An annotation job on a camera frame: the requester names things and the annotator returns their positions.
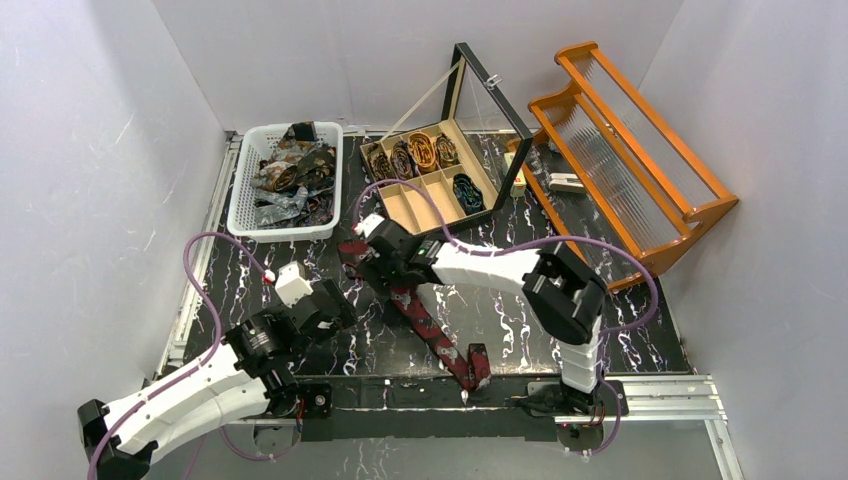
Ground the blue green tie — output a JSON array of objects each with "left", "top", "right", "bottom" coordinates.
[{"left": 452, "top": 173, "right": 485, "bottom": 215}]

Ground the red patterned tie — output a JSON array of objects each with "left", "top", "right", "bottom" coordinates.
[{"left": 337, "top": 240, "right": 492, "bottom": 392}]

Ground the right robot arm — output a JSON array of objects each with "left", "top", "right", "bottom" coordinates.
[{"left": 338, "top": 214, "right": 608, "bottom": 415}]

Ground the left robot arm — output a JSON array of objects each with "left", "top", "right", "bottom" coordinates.
[{"left": 77, "top": 262, "right": 357, "bottom": 479}]

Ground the pile of patterned ties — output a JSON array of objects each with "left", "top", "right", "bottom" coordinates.
[{"left": 250, "top": 122, "right": 337, "bottom": 229}]

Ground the rolled dark striped tie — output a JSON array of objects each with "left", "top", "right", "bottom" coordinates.
[{"left": 366, "top": 143, "right": 396, "bottom": 181}]

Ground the rolled purple patterned tie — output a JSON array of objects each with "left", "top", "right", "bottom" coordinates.
[{"left": 390, "top": 140, "right": 416, "bottom": 180}]

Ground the wooden tie storage box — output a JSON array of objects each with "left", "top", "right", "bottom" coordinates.
[{"left": 360, "top": 121, "right": 497, "bottom": 234}]

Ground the rolled orange tie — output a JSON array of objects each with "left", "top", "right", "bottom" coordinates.
[{"left": 408, "top": 132, "right": 439, "bottom": 174}]

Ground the rolled brown patterned tie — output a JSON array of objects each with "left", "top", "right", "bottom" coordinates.
[{"left": 433, "top": 133, "right": 460, "bottom": 169}]

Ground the white plastic basket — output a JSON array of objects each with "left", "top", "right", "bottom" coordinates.
[{"left": 226, "top": 122, "right": 344, "bottom": 243}]

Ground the small cream box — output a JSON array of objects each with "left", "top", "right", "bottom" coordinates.
[{"left": 503, "top": 152, "right": 527, "bottom": 198}]

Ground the glass box lid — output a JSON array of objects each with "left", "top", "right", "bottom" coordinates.
[{"left": 441, "top": 42, "right": 533, "bottom": 210}]

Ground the white stapler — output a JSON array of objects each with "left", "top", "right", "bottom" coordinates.
[{"left": 548, "top": 173, "right": 586, "bottom": 193}]

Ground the orange wooden rack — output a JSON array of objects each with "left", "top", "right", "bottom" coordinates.
[{"left": 528, "top": 42, "right": 739, "bottom": 277}]

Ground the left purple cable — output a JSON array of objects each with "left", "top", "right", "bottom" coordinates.
[{"left": 86, "top": 231, "right": 303, "bottom": 480}]

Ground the purple cable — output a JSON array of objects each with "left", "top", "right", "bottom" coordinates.
[
  {"left": 351, "top": 178, "right": 660, "bottom": 458},
  {"left": 86, "top": 231, "right": 303, "bottom": 480}
]

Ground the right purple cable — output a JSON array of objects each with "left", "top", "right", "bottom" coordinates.
[{"left": 351, "top": 178, "right": 660, "bottom": 458}]

